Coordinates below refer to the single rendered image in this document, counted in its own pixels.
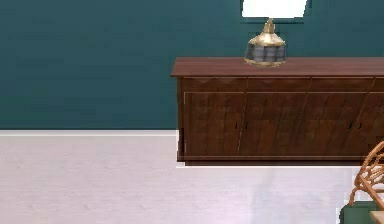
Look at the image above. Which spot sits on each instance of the tan rattan chair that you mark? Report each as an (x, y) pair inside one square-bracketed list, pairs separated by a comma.
[(370, 176)]

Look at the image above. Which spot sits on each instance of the gold and grey table lamp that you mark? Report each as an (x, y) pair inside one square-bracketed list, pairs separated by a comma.
[(266, 50)]

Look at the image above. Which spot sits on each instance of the dark brown wooden sideboard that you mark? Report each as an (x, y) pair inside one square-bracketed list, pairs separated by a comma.
[(276, 116)]

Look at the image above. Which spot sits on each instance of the green cushion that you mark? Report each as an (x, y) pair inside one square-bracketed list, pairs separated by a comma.
[(355, 213)]

